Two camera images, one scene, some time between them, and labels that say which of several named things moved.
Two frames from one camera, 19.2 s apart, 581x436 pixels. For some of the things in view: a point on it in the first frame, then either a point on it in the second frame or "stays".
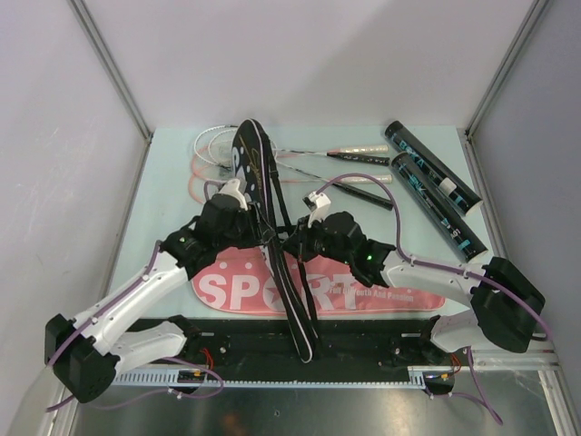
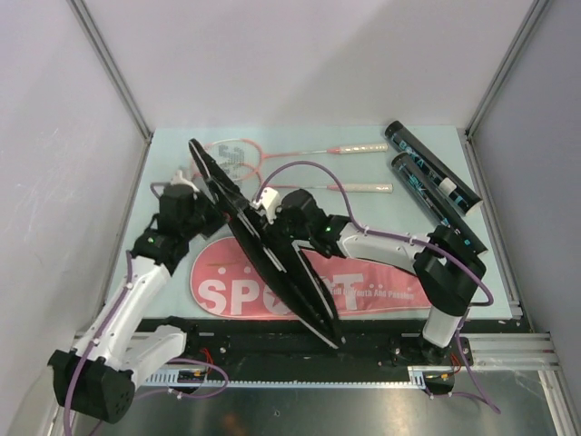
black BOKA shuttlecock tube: x=399 y=139 stays
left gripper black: x=258 y=232 -> x=219 y=216
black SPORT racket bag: x=261 y=182 -> x=280 y=262
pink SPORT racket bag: x=240 y=280 stays
